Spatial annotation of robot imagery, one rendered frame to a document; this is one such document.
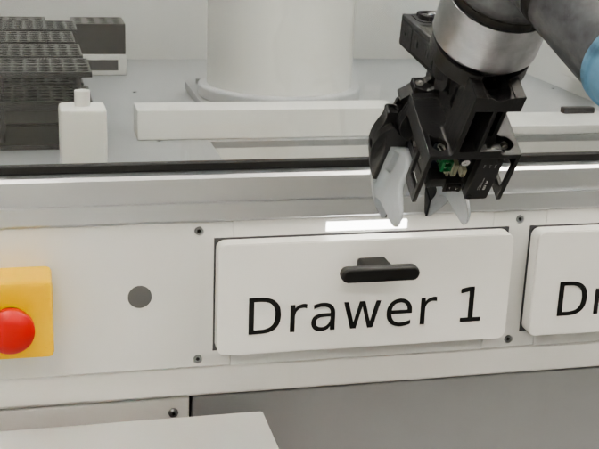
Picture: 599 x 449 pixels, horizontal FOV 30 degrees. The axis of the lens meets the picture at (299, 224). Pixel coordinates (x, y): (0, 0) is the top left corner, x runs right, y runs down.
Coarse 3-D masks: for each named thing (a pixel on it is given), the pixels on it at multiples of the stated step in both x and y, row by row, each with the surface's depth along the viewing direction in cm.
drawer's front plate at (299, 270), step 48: (240, 240) 103; (288, 240) 104; (336, 240) 104; (384, 240) 105; (432, 240) 106; (480, 240) 108; (240, 288) 103; (288, 288) 104; (336, 288) 106; (384, 288) 107; (432, 288) 108; (480, 288) 109; (240, 336) 105; (288, 336) 106; (336, 336) 107; (384, 336) 108; (432, 336) 110; (480, 336) 111
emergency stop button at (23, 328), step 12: (0, 312) 94; (12, 312) 94; (24, 312) 94; (0, 324) 93; (12, 324) 93; (24, 324) 94; (0, 336) 93; (12, 336) 94; (24, 336) 94; (0, 348) 94; (12, 348) 94; (24, 348) 95
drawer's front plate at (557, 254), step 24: (552, 240) 109; (576, 240) 110; (528, 264) 111; (552, 264) 110; (576, 264) 111; (528, 288) 112; (552, 288) 111; (576, 288) 112; (528, 312) 112; (552, 312) 112
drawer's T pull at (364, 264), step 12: (360, 264) 104; (372, 264) 103; (384, 264) 103; (396, 264) 103; (408, 264) 103; (348, 276) 101; (360, 276) 102; (372, 276) 102; (384, 276) 102; (396, 276) 103; (408, 276) 103
